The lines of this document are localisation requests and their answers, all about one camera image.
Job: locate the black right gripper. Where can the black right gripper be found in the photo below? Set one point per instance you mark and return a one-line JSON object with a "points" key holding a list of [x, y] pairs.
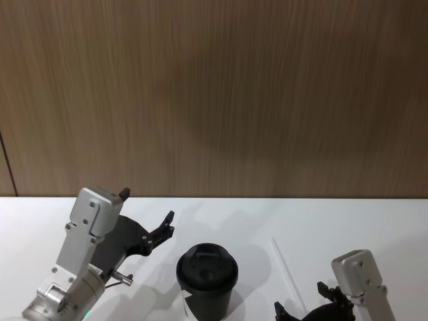
{"points": [[329, 312]]}

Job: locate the black paper cup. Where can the black paper cup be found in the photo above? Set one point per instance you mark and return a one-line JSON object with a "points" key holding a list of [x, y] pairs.
{"points": [[207, 302]]}

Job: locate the black plastic cup lid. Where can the black plastic cup lid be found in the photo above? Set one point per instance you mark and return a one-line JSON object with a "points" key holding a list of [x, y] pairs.
{"points": [[207, 267]]}

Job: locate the thin white straw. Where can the thin white straw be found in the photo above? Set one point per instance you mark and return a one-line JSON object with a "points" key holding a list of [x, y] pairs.
{"points": [[288, 272]]}

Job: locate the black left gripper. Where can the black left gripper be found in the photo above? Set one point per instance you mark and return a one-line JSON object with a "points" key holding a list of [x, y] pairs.
{"points": [[117, 239]]}

